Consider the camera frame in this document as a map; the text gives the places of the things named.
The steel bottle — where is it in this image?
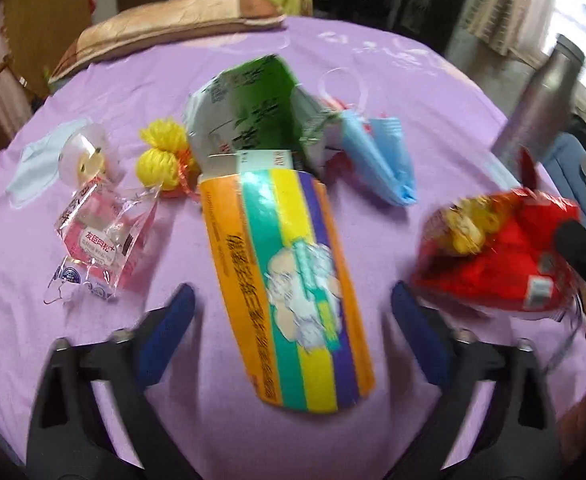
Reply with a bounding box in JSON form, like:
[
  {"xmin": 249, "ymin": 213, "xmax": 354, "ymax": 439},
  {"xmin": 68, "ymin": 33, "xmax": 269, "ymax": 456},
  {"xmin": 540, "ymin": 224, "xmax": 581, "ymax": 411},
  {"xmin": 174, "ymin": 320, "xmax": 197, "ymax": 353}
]
[{"xmin": 490, "ymin": 34, "xmax": 586, "ymax": 166}]

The plaid curtain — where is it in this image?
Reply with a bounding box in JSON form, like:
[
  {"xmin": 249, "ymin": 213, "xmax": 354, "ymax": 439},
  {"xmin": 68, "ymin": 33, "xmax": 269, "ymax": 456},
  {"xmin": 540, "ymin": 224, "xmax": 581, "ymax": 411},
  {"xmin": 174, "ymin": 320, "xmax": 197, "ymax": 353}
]
[{"xmin": 465, "ymin": 0, "xmax": 568, "ymax": 56}]

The clear pink plastic packet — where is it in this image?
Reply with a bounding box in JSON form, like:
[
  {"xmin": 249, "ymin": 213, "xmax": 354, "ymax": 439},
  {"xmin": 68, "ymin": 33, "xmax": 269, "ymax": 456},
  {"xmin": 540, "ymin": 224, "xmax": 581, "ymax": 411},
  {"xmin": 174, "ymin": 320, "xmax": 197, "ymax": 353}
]
[{"xmin": 43, "ymin": 182, "xmax": 161, "ymax": 306}]

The red snack bag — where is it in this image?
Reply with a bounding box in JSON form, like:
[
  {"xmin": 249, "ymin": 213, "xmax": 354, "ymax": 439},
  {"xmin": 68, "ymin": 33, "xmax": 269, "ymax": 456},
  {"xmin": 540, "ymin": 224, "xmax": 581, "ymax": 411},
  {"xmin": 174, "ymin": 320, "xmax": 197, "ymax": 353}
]
[{"xmin": 410, "ymin": 147, "xmax": 584, "ymax": 321}]

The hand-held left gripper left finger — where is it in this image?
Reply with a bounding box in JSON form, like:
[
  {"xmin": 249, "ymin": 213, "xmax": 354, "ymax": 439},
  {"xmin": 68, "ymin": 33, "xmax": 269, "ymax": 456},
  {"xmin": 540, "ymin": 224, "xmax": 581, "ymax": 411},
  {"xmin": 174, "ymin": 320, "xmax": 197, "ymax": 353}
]
[{"xmin": 26, "ymin": 282, "xmax": 204, "ymax": 480}]

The green and white carton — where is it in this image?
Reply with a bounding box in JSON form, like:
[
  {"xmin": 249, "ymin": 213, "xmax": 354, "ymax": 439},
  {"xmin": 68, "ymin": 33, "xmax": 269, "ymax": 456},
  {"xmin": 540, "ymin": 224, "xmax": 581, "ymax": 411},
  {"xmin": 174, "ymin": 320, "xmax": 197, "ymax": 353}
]
[{"xmin": 183, "ymin": 54, "xmax": 341, "ymax": 181}]

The orange peel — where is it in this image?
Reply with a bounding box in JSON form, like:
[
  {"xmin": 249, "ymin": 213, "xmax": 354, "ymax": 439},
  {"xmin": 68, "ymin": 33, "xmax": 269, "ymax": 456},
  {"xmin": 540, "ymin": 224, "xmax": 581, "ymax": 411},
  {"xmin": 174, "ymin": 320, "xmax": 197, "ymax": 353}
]
[{"xmin": 76, "ymin": 147, "xmax": 106, "ymax": 181}]

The brown satin pillow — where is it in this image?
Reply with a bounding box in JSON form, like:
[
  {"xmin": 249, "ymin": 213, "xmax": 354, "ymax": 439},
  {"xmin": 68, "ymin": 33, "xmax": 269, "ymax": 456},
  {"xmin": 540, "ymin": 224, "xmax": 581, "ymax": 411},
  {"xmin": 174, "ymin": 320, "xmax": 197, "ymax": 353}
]
[{"xmin": 48, "ymin": 0, "xmax": 286, "ymax": 85}]

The blue cushion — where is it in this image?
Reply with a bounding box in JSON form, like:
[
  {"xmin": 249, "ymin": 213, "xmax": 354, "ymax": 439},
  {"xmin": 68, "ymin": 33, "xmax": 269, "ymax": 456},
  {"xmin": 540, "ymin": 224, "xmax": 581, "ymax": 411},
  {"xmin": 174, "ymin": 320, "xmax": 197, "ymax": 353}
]
[{"xmin": 543, "ymin": 132, "xmax": 586, "ymax": 233}]

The striped orange carton box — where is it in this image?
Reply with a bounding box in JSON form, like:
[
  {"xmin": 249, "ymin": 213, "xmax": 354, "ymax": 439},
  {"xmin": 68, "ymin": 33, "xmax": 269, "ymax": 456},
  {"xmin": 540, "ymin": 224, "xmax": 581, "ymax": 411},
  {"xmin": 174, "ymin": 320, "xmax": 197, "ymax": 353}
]
[{"xmin": 196, "ymin": 150, "xmax": 377, "ymax": 415}]

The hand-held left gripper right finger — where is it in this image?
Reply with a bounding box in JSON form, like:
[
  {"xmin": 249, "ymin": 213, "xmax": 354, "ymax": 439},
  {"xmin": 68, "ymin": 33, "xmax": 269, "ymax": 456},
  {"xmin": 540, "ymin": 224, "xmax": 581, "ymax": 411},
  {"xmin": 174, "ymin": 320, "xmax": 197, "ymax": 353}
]
[{"xmin": 388, "ymin": 280, "xmax": 564, "ymax": 480}]

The yellow yarn pom-pom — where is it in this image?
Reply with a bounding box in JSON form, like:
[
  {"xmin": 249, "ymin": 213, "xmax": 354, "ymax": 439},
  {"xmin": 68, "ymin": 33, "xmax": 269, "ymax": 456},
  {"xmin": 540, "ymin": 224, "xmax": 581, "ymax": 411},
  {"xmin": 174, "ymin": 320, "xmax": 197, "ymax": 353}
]
[{"xmin": 138, "ymin": 119, "xmax": 197, "ymax": 202}]

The clear round plastic container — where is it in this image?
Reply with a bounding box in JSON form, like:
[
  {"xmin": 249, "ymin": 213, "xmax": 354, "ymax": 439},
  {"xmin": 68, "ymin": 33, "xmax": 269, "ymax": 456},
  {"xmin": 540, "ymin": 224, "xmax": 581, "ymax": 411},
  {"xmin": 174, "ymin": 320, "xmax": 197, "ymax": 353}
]
[{"xmin": 56, "ymin": 125, "xmax": 124, "ymax": 186}]

